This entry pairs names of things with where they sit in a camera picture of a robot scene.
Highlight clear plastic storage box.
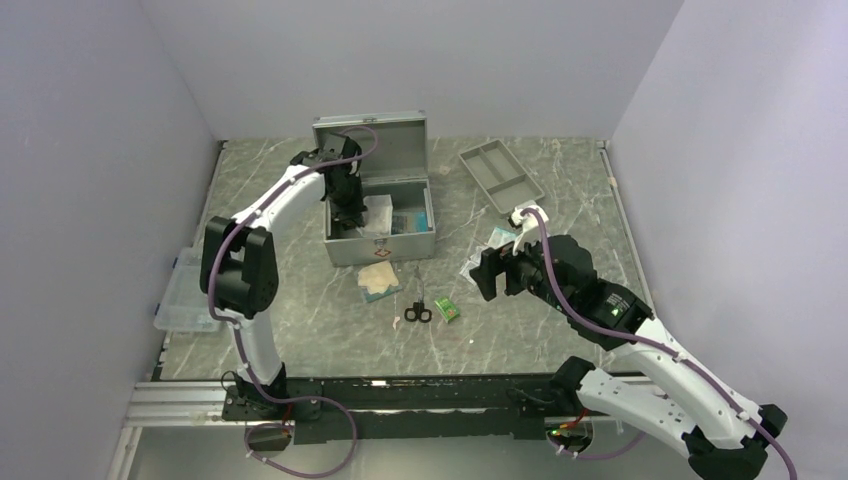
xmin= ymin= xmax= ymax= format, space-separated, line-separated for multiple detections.
xmin=153 ymin=247 xmax=221 ymax=333

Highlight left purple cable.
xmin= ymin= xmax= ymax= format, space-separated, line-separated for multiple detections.
xmin=206 ymin=125 xmax=379 ymax=478

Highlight blue white medical pouch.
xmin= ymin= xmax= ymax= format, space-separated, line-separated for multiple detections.
xmin=391 ymin=211 xmax=429 ymax=235

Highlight purple cable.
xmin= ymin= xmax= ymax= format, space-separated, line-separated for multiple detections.
xmin=206 ymin=125 xmax=379 ymax=478
xmin=519 ymin=206 xmax=800 ymax=480

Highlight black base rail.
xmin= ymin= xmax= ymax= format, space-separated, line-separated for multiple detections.
xmin=222 ymin=373 xmax=586 ymax=445

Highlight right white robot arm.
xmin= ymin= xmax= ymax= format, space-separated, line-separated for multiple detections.
xmin=470 ymin=235 xmax=798 ymax=479

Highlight black handled scissors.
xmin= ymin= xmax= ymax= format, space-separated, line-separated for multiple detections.
xmin=404 ymin=266 xmax=432 ymax=323

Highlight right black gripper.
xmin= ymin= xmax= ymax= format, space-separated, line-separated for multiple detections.
xmin=469 ymin=228 xmax=574 ymax=316

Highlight small green box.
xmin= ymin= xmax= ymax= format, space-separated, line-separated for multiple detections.
xmin=434 ymin=297 xmax=461 ymax=324

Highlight grey plastic divider tray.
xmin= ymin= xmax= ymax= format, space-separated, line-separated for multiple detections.
xmin=458 ymin=139 xmax=545 ymax=216

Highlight cream latex gloves packet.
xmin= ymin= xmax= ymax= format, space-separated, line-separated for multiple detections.
xmin=357 ymin=261 xmax=403 ymax=303

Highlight clear gauze pad packet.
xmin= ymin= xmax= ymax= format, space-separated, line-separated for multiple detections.
xmin=359 ymin=195 xmax=393 ymax=238

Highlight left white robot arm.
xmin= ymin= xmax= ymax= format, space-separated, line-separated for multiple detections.
xmin=199 ymin=128 xmax=373 ymax=420

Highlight teal white small packet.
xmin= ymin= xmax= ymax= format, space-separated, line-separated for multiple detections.
xmin=486 ymin=227 xmax=517 ymax=248

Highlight clear bag alcohol wipes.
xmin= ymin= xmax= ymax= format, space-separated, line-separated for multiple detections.
xmin=459 ymin=243 xmax=492 ymax=283

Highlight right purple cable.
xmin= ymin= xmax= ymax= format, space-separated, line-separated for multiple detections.
xmin=519 ymin=206 xmax=800 ymax=480

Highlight grey metal medicine case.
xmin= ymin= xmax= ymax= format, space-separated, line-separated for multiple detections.
xmin=312 ymin=109 xmax=436 ymax=267

